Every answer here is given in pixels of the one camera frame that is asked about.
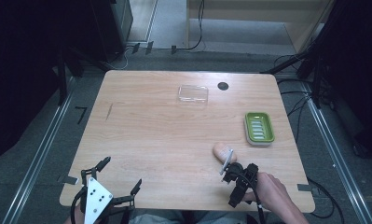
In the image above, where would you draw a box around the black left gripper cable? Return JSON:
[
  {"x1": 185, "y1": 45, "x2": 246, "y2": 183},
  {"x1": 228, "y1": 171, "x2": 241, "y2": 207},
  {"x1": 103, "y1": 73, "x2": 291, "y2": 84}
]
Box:
[{"x1": 69, "y1": 188, "x2": 86, "y2": 224}]

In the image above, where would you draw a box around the black hanging cable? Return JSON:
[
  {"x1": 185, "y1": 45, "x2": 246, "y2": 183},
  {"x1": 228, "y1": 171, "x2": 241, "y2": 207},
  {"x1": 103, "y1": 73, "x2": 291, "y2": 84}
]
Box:
[{"x1": 171, "y1": 0, "x2": 206, "y2": 55}]

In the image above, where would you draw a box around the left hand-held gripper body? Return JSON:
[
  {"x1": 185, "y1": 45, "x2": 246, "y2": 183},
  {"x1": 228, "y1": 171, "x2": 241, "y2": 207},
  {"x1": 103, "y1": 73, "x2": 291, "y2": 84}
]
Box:
[{"x1": 80, "y1": 167, "x2": 136, "y2": 224}]

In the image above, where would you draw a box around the black angled floor tape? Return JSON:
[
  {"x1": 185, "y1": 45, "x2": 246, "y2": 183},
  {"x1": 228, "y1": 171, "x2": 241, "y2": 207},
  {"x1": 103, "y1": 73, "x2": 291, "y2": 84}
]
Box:
[{"x1": 74, "y1": 105, "x2": 89, "y2": 125}]

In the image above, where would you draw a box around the white floor cable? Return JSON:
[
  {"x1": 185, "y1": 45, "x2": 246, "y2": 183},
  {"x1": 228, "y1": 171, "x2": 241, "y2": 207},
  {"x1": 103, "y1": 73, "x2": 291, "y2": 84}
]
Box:
[{"x1": 110, "y1": 46, "x2": 136, "y2": 71}]

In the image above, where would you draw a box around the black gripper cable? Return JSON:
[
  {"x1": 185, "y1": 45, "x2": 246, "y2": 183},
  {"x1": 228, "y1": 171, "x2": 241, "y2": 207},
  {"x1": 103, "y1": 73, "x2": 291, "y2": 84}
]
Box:
[
  {"x1": 69, "y1": 188, "x2": 86, "y2": 224},
  {"x1": 236, "y1": 172, "x2": 268, "y2": 224}
]

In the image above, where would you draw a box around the black floor cable bundle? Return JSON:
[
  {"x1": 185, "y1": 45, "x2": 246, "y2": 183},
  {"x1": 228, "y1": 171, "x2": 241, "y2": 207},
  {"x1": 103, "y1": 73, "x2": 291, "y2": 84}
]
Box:
[{"x1": 273, "y1": 54, "x2": 320, "y2": 145}]

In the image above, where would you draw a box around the black cabinet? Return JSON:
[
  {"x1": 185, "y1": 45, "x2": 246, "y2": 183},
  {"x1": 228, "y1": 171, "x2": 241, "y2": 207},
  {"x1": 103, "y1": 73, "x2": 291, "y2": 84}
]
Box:
[{"x1": 89, "y1": 0, "x2": 134, "y2": 63}]

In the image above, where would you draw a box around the clear plastic box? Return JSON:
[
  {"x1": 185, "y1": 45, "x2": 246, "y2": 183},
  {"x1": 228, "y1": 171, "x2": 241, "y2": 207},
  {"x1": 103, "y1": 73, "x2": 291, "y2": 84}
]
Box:
[{"x1": 177, "y1": 84, "x2": 210, "y2": 105}]

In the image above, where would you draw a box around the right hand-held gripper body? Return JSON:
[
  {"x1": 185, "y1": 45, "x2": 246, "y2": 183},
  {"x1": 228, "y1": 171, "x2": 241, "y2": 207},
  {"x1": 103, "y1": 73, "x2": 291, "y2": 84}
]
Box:
[{"x1": 219, "y1": 148, "x2": 259, "y2": 209}]

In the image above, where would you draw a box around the person's right hand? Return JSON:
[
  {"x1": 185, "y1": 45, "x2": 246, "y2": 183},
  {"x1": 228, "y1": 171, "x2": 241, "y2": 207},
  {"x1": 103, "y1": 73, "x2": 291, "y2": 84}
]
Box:
[{"x1": 243, "y1": 172, "x2": 289, "y2": 217}]

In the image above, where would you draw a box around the green soap dish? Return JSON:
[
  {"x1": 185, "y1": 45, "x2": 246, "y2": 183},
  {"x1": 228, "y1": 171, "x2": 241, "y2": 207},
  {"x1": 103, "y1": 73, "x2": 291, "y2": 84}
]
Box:
[{"x1": 243, "y1": 111, "x2": 276, "y2": 147}]

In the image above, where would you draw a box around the aluminium floor rail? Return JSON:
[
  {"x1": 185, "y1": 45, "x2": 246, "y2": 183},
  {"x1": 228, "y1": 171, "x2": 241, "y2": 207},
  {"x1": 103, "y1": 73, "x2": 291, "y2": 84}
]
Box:
[
  {"x1": 303, "y1": 90, "x2": 372, "y2": 224},
  {"x1": 1, "y1": 76, "x2": 77, "y2": 224}
]

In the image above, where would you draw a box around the person's left hand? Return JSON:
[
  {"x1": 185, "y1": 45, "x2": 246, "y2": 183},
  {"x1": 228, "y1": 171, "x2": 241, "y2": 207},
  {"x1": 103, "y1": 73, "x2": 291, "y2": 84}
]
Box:
[{"x1": 63, "y1": 204, "x2": 82, "y2": 224}]

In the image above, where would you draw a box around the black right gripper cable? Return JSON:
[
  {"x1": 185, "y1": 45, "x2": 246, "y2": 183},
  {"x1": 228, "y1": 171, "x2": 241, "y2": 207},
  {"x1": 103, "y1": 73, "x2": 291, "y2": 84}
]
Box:
[{"x1": 236, "y1": 172, "x2": 268, "y2": 224}]

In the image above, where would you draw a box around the light wooden shelf unit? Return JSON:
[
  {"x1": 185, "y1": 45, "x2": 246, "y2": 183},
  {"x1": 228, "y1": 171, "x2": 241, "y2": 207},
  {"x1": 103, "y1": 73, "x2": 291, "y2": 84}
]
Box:
[{"x1": 186, "y1": 0, "x2": 336, "y2": 54}]

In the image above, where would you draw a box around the black metal stand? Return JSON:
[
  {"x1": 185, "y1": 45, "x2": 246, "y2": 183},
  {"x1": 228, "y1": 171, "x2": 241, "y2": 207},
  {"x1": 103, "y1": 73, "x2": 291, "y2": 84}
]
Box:
[
  {"x1": 260, "y1": 0, "x2": 355, "y2": 110},
  {"x1": 54, "y1": 46, "x2": 113, "y2": 107}
]

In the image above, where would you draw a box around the beige soap bar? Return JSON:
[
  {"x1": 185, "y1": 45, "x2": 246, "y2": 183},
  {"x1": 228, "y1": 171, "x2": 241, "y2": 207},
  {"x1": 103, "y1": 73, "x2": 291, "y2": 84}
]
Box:
[{"x1": 213, "y1": 142, "x2": 238, "y2": 165}]

